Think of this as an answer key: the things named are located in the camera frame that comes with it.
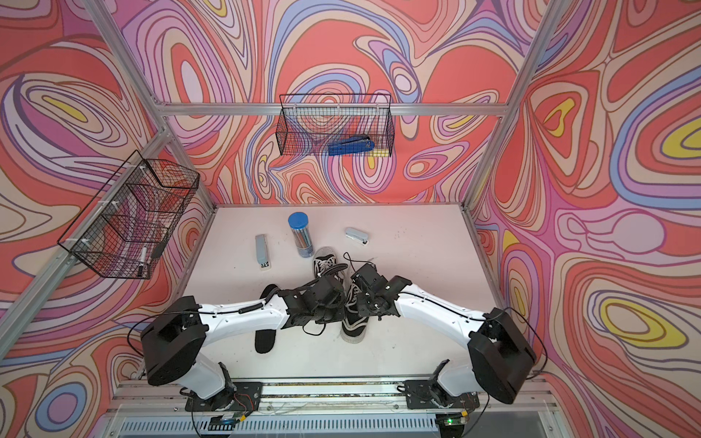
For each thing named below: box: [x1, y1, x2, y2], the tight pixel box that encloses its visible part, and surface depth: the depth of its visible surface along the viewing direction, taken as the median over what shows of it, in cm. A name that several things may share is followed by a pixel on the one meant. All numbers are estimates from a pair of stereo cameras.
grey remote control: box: [255, 233, 272, 272], surface depth 102 cm
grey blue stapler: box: [345, 227, 370, 247], surface depth 109 cm
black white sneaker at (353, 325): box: [340, 282, 370, 345], surface depth 82 cm
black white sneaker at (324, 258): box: [313, 246, 338, 276], surface depth 99 cm
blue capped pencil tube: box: [288, 211, 314, 259], surface depth 93 cm
